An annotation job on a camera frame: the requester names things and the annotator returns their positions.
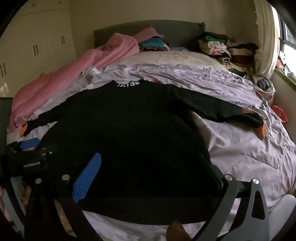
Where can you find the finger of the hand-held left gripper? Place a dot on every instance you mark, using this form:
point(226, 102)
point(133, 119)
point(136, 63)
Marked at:
point(48, 148)
point(29, 142)

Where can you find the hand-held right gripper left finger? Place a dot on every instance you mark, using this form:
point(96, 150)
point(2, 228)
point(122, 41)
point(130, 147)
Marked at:
point(86, 178)

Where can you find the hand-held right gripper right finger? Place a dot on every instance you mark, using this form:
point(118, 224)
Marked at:
point(227, 190)

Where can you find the black sweater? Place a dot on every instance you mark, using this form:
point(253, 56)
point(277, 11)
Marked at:
point(138, 139)

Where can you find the white bag of clothes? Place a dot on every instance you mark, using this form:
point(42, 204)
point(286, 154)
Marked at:
point(263, 85)

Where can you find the pile of folded clothes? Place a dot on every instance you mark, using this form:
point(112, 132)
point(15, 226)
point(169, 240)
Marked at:
point(217, 46)

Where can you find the striped folded clothes stack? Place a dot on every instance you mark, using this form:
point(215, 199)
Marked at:
point(151, 44)

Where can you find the person's right hand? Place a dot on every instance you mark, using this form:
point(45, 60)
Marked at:
point(177, 233)

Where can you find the dark grey board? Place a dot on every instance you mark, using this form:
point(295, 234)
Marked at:
point(5, 120)

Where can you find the lilac printed duvet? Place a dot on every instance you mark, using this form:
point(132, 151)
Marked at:
point(231, 139)

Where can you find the pink blanket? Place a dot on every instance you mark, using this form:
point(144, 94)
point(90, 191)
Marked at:
point(69, 69)

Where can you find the red plastic tub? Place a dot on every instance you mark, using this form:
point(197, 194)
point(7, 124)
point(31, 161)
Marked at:
point(279, 113)

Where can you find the cream wardrobe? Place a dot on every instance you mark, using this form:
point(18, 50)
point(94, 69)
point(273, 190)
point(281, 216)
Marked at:
point(34, 46)

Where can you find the green window ledge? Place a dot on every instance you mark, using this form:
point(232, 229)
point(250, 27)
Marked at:
point(284, 77)

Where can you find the heap of mixed cloths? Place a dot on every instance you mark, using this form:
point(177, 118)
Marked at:
point(285, 68)

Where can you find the cream curtain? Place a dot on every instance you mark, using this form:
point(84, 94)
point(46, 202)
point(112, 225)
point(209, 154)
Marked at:
point(266, 46)

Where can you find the window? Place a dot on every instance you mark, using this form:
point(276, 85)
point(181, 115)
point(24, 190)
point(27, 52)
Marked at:
point(289, 46)

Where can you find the grey bed headboard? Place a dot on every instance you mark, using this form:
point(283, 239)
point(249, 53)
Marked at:
point(180, 32)

